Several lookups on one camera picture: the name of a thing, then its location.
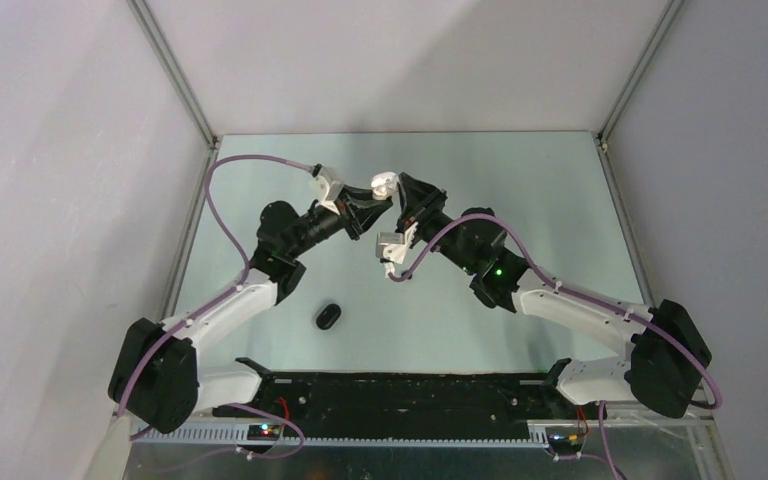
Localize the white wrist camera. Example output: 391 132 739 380
375 224 418 277
310 164 345 214

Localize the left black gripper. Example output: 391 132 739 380
286 185 391 259

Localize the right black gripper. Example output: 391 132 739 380
396 173 478 275

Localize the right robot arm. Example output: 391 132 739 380
373 173 722 418

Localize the white earbud charging case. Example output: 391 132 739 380
370 171 399 201

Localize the black charging case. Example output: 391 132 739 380
315 303 342 331

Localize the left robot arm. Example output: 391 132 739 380
107 186 393 433

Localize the aluminium frame rail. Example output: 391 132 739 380
112 378 717 452

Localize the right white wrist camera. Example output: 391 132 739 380
375 224 418 277

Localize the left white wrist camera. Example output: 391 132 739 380
310 164 345 214

